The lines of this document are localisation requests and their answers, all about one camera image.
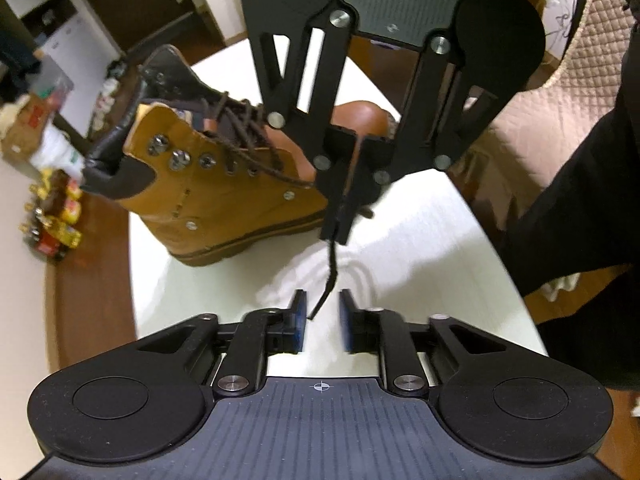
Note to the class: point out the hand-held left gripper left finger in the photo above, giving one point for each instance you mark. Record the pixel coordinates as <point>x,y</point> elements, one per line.
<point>299,320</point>

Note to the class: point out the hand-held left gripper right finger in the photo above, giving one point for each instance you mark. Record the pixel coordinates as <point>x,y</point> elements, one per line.
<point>346,322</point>

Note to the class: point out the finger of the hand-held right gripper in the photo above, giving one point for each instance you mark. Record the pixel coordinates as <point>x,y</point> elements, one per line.
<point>335,60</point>
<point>425,100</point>

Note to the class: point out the dark brown shoelace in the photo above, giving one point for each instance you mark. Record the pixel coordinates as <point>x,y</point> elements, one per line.
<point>332,265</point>

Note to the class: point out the tan leather boot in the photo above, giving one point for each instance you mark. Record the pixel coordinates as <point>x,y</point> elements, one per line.
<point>210,195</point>

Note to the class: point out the person's right forearm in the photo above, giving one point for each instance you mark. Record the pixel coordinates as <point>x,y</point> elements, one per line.
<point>585,185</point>

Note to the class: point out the beige quilted chair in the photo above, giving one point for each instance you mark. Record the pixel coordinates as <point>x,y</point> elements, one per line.
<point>570,110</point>

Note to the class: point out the dark wooden door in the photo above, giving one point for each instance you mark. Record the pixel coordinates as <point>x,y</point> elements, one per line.
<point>140,5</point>

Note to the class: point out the person's leg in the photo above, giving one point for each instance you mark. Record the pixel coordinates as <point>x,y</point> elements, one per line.
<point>600,340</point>

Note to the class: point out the white cabinet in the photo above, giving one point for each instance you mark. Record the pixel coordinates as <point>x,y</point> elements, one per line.
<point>75,42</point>

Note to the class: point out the cluster of drink bottles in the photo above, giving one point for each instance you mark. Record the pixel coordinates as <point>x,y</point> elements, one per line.
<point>55,215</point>

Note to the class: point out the white plastic bag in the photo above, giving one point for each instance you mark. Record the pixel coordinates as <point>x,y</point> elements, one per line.
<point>60,152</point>

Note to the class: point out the cardboard box red print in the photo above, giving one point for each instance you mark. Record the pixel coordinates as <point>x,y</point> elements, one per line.
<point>27,125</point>

